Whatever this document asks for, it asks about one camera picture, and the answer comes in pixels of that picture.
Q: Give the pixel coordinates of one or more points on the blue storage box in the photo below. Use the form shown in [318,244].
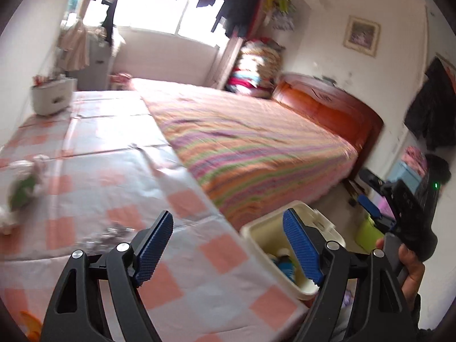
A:
[402,178]

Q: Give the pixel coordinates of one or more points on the pink patterned cloth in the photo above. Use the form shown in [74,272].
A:
[415,158]

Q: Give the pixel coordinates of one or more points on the white utensil holder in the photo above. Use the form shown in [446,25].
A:
[53,96]

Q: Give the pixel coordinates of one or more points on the window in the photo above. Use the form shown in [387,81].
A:
[149,10]

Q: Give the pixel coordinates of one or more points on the clear plastic wrapper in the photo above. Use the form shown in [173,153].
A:
[107,235]

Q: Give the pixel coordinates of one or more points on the stack of folded quilts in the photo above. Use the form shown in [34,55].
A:
[256,67]

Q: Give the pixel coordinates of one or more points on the row of hanging clothes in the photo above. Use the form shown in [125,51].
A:
[235,3]

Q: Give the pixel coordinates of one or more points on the striped bedsheet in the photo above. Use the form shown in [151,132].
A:
[249,149]

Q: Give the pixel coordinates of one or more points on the black jacket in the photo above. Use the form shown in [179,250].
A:
[433,103]

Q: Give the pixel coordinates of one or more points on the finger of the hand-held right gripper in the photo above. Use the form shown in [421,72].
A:
[370,206]
[372,180]

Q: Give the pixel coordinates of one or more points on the beige striped curtain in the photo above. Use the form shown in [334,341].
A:
[228,64]

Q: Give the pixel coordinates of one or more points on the white air cooler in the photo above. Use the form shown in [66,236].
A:
[94,67]

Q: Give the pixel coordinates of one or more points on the crumpled clear plastic bag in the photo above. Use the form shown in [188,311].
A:
[32,165]

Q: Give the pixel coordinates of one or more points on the framed picture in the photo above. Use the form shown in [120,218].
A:
[361,35]

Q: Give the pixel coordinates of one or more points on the lime green basket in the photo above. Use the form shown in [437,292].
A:
[368,233]

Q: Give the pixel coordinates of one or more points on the blue plastic packet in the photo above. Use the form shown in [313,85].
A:
[285,265]

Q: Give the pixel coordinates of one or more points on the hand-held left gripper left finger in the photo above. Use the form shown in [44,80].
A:
[153,254]

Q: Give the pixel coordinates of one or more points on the person's right hand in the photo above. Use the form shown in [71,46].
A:
[409,270]

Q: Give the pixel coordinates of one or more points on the green plastic bag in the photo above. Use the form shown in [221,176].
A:
[23,192]

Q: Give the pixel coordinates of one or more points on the pink stool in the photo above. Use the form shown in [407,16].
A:
[121,81]

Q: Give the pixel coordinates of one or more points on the beige tied curtain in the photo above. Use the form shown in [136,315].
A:
[74,48]

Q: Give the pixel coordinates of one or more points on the bundle of utensils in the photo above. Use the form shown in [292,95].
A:
[48,78]

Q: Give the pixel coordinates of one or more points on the cream plastic waste bin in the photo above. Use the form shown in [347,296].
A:
[263,235]

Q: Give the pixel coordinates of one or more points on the pink checkered tablecloth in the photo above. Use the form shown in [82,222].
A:
[107,156]

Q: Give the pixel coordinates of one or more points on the wooden headboard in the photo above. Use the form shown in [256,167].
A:
[327,114]

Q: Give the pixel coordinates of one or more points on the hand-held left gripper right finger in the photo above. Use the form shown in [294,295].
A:
[302,251]

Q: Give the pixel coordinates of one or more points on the yellow plastic item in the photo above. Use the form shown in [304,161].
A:
[30,326]

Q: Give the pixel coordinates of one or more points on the black hanging garment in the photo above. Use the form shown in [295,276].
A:
[111,10]

